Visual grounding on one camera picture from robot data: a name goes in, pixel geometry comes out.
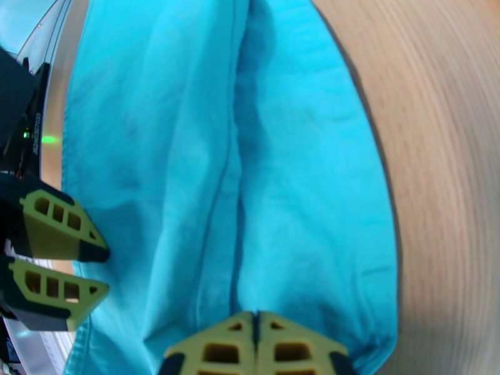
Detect teal trousers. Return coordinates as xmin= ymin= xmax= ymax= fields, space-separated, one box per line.
xmin=61 ymin=0 xmax=400 ymax=375

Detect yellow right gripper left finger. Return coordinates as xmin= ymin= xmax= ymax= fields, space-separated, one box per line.
xmin=157 ymin=310 xmax=259 ymax=375

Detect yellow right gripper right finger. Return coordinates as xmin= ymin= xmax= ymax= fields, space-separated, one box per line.
xmin=257 ymin=310 xmax=359 ymax=375

